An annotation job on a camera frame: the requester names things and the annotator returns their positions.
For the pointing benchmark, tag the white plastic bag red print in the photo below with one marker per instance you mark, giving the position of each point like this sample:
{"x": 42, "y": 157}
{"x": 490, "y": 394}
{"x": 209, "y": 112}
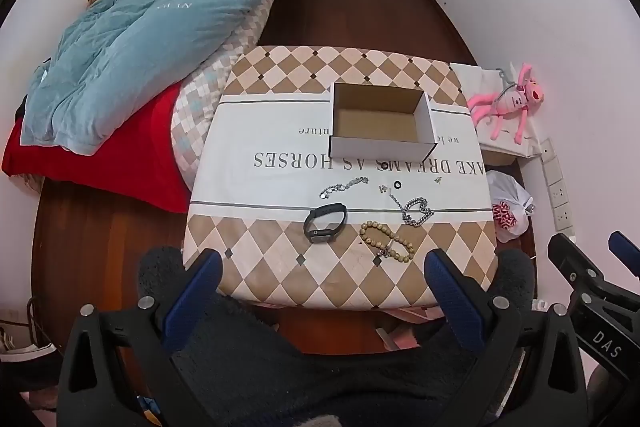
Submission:
{"x": 505, "y": 207}

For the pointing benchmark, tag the white cardboard box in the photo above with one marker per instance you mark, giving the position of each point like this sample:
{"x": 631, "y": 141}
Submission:
{"x": 375, "y": 124}

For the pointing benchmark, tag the red blanket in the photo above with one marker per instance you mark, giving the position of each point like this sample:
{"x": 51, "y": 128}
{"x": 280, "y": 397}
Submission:
{"x": 145, "y": 157}

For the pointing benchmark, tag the light blue quilt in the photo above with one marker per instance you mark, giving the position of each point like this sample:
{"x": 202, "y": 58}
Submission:
{"x": 150, "y": 37}

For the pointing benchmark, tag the pink plush toy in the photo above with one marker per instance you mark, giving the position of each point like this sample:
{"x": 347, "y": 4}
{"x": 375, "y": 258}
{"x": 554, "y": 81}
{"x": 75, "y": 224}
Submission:
{"x": 507, "y": 104}

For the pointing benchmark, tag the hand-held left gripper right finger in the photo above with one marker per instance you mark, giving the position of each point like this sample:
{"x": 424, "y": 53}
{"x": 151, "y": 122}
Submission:
{"x": 452, "y": 294}

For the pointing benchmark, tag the white wall sockets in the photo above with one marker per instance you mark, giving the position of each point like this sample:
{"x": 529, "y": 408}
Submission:
{"x": 557, "y": 194}

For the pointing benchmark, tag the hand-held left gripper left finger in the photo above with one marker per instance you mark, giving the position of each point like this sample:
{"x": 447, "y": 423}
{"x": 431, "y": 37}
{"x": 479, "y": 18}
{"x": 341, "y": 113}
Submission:
{"x": 192, "y": 297}

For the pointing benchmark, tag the checkered printed tablecloth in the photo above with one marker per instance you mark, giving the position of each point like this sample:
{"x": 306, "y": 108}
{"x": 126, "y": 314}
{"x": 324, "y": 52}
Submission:
{"x": 270, "y": 187}

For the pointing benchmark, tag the black smart band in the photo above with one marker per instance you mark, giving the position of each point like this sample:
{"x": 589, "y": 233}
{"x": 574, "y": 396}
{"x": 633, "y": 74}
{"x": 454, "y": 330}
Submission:
{"x": 316, "y": 235}

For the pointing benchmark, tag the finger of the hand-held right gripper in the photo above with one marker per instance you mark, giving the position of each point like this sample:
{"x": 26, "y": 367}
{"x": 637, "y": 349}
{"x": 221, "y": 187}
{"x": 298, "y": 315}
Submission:
{"x": 625, "y": 247}
{"x": 575, "y": 264}

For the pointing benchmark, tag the white paper bag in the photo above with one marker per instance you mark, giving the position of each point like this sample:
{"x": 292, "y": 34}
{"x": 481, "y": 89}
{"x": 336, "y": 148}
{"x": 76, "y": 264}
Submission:
{"x": 472, "y": 79}

